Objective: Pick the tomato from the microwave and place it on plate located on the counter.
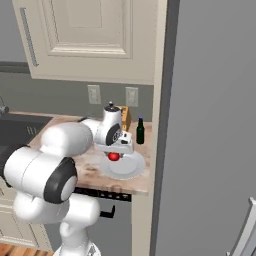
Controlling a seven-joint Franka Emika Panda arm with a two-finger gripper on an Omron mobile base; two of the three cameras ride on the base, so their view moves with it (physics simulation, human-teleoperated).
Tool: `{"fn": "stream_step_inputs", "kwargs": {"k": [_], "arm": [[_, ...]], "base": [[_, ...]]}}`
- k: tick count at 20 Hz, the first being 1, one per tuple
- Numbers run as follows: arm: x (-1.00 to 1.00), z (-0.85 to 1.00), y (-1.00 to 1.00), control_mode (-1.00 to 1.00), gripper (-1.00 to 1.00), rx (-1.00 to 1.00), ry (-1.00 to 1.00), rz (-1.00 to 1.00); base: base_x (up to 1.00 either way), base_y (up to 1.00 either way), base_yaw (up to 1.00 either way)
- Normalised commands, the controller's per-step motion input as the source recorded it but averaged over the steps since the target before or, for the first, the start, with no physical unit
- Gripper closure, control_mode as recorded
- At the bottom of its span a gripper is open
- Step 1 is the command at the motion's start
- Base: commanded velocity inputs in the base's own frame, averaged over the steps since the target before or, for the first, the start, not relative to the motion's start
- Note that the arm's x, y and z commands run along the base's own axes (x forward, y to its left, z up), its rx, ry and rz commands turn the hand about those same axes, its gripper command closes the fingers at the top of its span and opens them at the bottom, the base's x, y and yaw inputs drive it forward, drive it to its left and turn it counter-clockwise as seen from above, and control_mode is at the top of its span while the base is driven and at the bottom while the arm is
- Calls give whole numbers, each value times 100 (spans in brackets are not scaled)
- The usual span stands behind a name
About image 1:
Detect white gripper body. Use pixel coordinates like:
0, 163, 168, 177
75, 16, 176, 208
94, 140, 135, 156

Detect red tomato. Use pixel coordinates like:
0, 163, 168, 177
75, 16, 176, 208
107, 152, 121, 163

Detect white plate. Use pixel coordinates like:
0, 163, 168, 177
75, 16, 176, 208
99, 150, 147, 181

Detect dark green bottle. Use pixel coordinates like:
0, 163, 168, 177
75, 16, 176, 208
135, 116, 146, 145

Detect wooden knife block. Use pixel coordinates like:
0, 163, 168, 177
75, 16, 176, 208
119, 105, 132, 132

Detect cream tall side panel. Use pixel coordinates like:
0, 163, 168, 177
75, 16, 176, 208
130, 0, 170, 256

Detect grey dishwasher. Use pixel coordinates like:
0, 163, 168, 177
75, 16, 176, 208
44, 186, 133, 256

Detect grey fridge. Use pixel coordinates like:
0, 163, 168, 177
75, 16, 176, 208
149, 0, 256, 256

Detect dark sink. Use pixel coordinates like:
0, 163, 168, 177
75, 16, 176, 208
0, 112, 54, 148

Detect cream cupboard door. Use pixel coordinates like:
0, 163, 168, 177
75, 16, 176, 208
12, 0, 160, 86

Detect silver tap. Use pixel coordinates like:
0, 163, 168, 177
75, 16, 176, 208
0, 96, 11, 116

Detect cream base cupboard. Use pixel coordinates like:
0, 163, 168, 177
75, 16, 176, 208
0, 175, 54, 253

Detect cream wall outlet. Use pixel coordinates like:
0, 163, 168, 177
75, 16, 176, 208
87, 84, 102, 105
124, 86, 140, 108

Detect black dishwasher handle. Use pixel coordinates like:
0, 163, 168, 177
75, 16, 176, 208
99, 205, 117, 220

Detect grey cupboard door handle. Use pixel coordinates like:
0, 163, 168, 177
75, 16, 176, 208
19, 6, 40, 68

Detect silver fridge handle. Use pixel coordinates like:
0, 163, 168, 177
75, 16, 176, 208
226, 196, 256, 256

